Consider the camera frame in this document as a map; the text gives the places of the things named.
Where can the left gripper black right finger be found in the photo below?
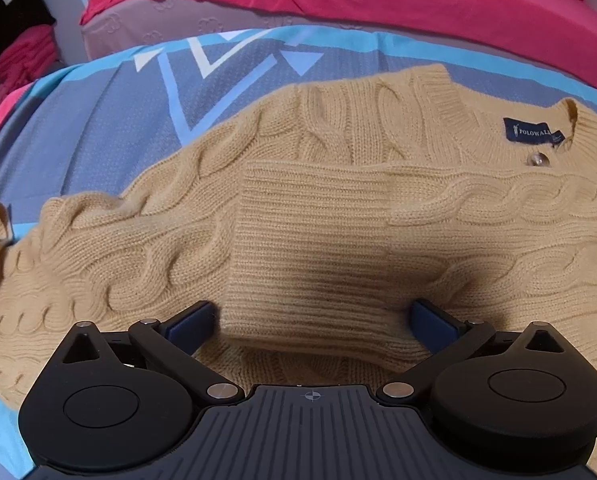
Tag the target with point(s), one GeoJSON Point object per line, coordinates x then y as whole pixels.
{"type": "Point", "coordinates": [450, 342]}

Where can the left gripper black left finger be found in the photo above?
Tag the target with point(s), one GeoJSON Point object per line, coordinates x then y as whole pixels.
{"type": "Point", "coordinates": [169, 346]}

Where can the tan cable-knit cardigan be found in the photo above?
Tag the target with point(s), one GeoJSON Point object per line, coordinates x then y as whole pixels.
{"type": "Point", "coordinates": [311, 217]}

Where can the blue grey patterned bedsheet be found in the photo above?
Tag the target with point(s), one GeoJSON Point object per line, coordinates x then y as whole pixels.
{"type": "Point", "coordinates": [524, 406]}

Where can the beige embossed mattress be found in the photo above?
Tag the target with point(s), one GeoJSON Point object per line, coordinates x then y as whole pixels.
{"type": "Point", "coordinates": [133, 23]}

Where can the stack of pink towels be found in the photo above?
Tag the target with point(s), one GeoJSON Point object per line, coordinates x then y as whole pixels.
{"type": "Point", "coordinates": [28, 58]}

